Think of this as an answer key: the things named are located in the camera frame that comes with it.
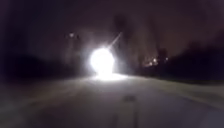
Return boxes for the vehicle with bright headlight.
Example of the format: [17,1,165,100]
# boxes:
[89,47,118,81]

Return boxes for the grey asphalt road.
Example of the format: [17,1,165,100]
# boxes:
[0,73,224,128]

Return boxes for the street lamp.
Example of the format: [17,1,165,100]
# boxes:
[67,32,76,68]

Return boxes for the dark roadside verge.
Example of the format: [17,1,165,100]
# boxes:
[0,54,88,85]

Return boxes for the dark trees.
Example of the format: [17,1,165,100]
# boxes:
[113,13,224,83]

